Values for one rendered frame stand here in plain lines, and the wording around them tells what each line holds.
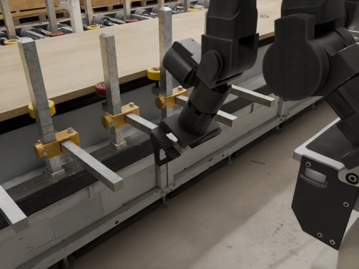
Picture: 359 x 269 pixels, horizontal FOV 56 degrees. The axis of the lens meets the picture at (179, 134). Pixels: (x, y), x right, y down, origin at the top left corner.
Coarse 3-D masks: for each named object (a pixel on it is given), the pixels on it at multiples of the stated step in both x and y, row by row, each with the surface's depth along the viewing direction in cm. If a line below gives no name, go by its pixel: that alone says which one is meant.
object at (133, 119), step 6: (102, 102) 129; (132, 114) 120; (126, 120) 120; (132, 120) 117; (138, 120) 116; (144, 120) 116; (138, 126) 116; (144, 126) 113; (150, 126) 112; (156, 126) 112; (174, 138) 105; (174, 144) 104; (180, 150) 103; (186, 150) 104
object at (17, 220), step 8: (0, 192) 79; (0, 200) 77; (8, 200) 77; (0, 208) 75; (8, 208) 74; (16, 208) 74; (8, 216) 72; (16, 216) 72; (24, 216) 72; (16, 224) 71; (24, 224) 72; (16, 232) 72
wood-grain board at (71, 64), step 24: (264, 0) 308; (144, 24) 219; (192, 24) 219; (264, 24) 219; (0, 48) 169; (48, 48) 169; (72, 48) 169; (96, 48) 169; (120, 48) 169; (144, 48) 169; (0, 72) 138; (48, 72) 138; (72, 72) 138; (96, 72) 138; (120, 72) 138; (144, 72) 141; (0, 96) 117; (24, 96) 117; (48, 96) 117; (72, 96) 121; (0, 120) 106
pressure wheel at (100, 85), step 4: (96, 84) 124; (100, 84) 125; (104, 84) 124; (96, 88) 122; (100, 88) 121; (104, 88) 121; (96, 92) 124; (100, 92) 122; (104, 92) 122; (100, 96) 123; (104, 96) 123
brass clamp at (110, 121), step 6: (126, 108) 122; (132, 108) 122; (138, 108) 123; (108, 114) 118; (120, 114) 118; (126, 114) 120; (138, 114) 124; (102, 120) 118; (108, 120) 116; (114, 120) 117; (120, 120) 119; (108, 126) 117; (114, 126) 118; (120, 126) 120
